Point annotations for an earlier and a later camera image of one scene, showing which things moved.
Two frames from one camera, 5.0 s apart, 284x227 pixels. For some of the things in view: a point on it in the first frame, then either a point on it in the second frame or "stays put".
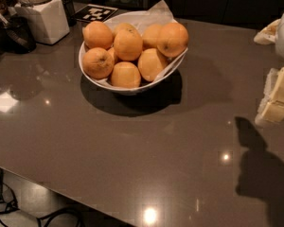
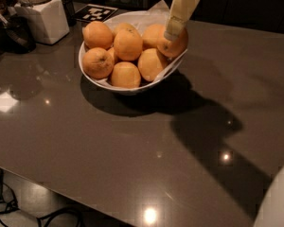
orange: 97,34 stays put
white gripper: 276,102 → 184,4
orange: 128,44 stays put
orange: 97,62 stays put
